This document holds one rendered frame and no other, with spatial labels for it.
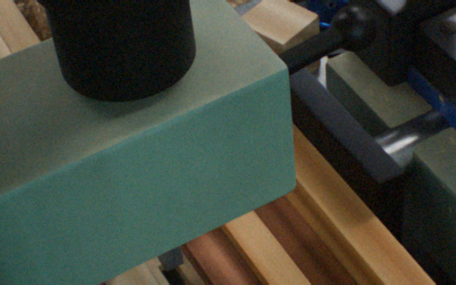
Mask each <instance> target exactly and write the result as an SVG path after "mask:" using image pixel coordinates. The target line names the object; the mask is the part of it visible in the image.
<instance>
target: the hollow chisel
mask: <svg viewBox="0 0 456 285"><path fill-rule="evenodd" d="M158 260H159V262H160V263H161V264H162V265H163V267H164V268H165V271H166V272H168V271H169V270H170V269H173V268H175V267H177V266H179V265H181V264H183V263H184V258H183V254H181V246H180V245H179V246H177V247H176V248H175V249H173V250H170V251H168V252H166V253H163V254H162V255H159V256H158Z"/></svg>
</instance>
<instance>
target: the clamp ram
mask: <svg viewBox="0 0 456 285"><path fill-rule="evenodd" d="M290 89H291V115H292V123H293V124H294V125H295V126H296V127H297V128H298V129H299V130H300V131H301V132H302V133H303V135H304V136H305V137H306V138H307V139H308V140H310V143H311V144H312V145H313V146H314V147H315V148H316V149H317V151H319V152H320V154H321V155H322V156H323V157H324V159H325V160H326V161H327V162H329V164H330V165H331V166H332V167H333V168H334V169H335V170H336V172H337V173H338V175H339V176H341V177H342V178H343V179H344V181H345V182H346V183H347V184H348V186H349V187H350V188H351V189H352V190H353V191H354V192H355V193H356V194H357V196H358V197H359V198H360V199H361V200H362V201H363V202H364V203H365V204H366V205H367V207H368V208H369V209H370V211H371V212H372V213H373V214H375V215H376V216H377V219H378V220H379V221H380V222H381V223H382V224H383V226H384V227H386V228H387V230H388V231H389V232H390V233H391V234H392V235H393V236H394V237H395V238H396V239H397V241H398V242H399V243H400V244H401V245H402V232H403V213H404V194H405V178H406V177H410V176H412V174H413V171H414V161H413V158H412V149H413V148H414V146H415V145H416V144H417V143H419V142H421V141H423V140H425V139H428V138H431V137H432V136H434V135H437V134H438V133H440V132H441V131H444V130H446V129H447V128H449V127H451V126H450V124H449V123H448V122H447V119H446V118H445V117H444V116H442V115H441V114H440V113H439V112H437V111H436V110H435V109H432V110H431V111H429V112H425V113H424V114H422V115H420V116H417V117H415V118H413V119H411V120H409V121H408V122H405V123H403V124H401V125H399V126H397V127H392V128H390V129H388V130H386V131H383V132H382V133H381V134H379V135H376V136H375V137H371V136H370V135H369V134H368V133H367V131H366V130H365V129H364V127H363V126H362V125H360V124H359V123H358V121H357V120H356V119H355V118H354V117H353V116H352V115H351V114H349V113H348V112H347V110H346V108H345V107H344V106H343V105H342V104H341V103H339V102H338V101H337V99H336V98H335V97H334V96H333V95H332V94H331V93H330V92H328V90H327V89H326V88H325V87H324V86H323V85H322V84H321V83H320V82H319V81H318V80H317V79H316V78H315V77H314V76H313V75H312V74H311V73H310V71H309V69H307V68H306V67H304V68H302V69H301V70H300V71H298V72H296V73H294V74H292V75H290Z"/></svg>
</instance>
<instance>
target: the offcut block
mask: <svg viewBox="0 0 456 285"><path fill-rule="evenodd" d="M241 18H242V19H243V20H244V21H246V22H247V23H248V24H249V25H250V26H251V29H252V30H253V31H254V32H256V33H257V34H258V35H259V36H260V37H261V39H262V40H263V41H264V42H265V43H266V44H267V45H268V46H269V47H270V48H271V49H272V50H273V51H274V52H275V54H276V55H279V54H281V53H283V52H284V51H287V50H289V49H291V48H292V47H294V46H295V45H296V44H300V43H301V42H303V41H305V40H307V39H309V38H311V36H314V35H316V34H317V33H319V32H320V19H318V15H317V14H315V13H313V12H311V11H309V10H307V9H303V8H302V7H300V6H297V5H296V4H294V3H293V2H290V1H288V0H263V1H262V2H260V3H259V4H257V5H256V6H255V7H253V8H252V9H251V10H250V11H249V12H248V13H245V14H244V15H242V16H241ZM320 65H321V60H318V61H316V62H315V63H312V64H310V65H309V66H306V68H307V69H309V71H310V73H313V72H314V71H315V70H316V69H317V68H318V67H319V66H320Z"/></svg>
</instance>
